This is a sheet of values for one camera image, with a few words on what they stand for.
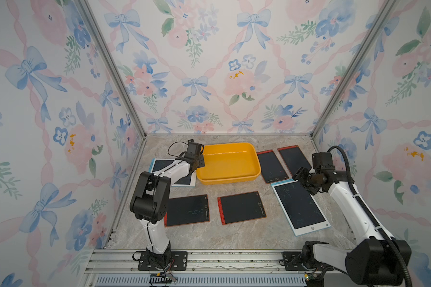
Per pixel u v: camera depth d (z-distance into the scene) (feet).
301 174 2.43
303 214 2.83
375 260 1.28
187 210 2.93
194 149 2.52
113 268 2.39
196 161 2.56
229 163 3.41
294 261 2.38
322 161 2.04
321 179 1.87
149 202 1.62
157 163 3.47
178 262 2.44
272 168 3.39
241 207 2.94
